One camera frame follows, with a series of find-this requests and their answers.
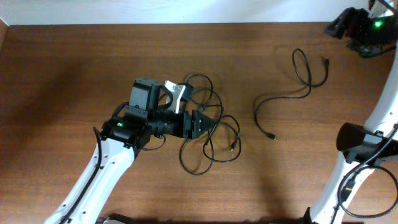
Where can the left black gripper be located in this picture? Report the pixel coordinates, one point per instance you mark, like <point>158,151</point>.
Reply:
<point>193,131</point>

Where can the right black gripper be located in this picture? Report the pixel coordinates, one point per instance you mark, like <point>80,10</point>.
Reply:
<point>337,26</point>

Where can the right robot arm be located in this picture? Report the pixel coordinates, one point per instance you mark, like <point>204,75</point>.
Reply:
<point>362,149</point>

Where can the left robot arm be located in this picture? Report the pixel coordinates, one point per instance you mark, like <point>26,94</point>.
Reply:
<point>153,110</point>

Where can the black base block left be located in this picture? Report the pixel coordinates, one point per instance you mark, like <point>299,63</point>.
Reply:
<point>115,219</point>

